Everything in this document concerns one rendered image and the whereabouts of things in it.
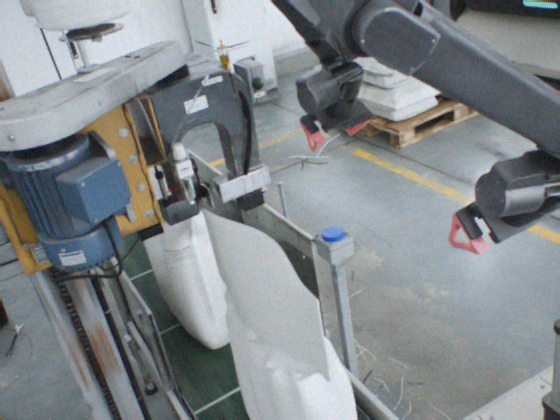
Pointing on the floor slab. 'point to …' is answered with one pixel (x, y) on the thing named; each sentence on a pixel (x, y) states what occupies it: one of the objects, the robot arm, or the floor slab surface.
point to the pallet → (403, 136)
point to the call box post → (344, 316)
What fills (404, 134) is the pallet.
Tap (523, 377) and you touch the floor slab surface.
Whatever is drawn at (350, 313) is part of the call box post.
